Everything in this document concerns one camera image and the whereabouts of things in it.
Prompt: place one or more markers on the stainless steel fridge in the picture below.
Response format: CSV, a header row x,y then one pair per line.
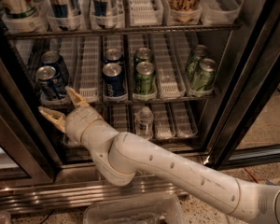
x,y
47,177

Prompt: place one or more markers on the green soda can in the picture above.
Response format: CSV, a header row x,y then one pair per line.
x,y
142,55
144,79

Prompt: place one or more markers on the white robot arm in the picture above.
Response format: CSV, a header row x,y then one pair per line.
x,y
119,156

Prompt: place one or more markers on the rear right green can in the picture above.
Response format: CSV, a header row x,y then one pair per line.
x,y
198,53

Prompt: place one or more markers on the front green soda can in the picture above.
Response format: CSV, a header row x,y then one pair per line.
x,y
144,79

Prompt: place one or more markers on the front right green can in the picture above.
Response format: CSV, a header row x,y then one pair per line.
x,y
204,75

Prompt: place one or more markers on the clear plastic floor bin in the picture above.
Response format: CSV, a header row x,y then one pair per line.
x,y
156,208

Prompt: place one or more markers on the pepsi can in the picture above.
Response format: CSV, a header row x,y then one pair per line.
x,y
113,79
53,58
114,56
50,82

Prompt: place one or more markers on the glass fridge door right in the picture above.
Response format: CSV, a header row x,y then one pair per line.
x,y
258,125

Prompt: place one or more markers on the rear green soda can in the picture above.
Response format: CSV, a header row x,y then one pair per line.
x,y
142,55

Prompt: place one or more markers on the clear water bottle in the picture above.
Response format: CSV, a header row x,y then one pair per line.
x,y
143,123

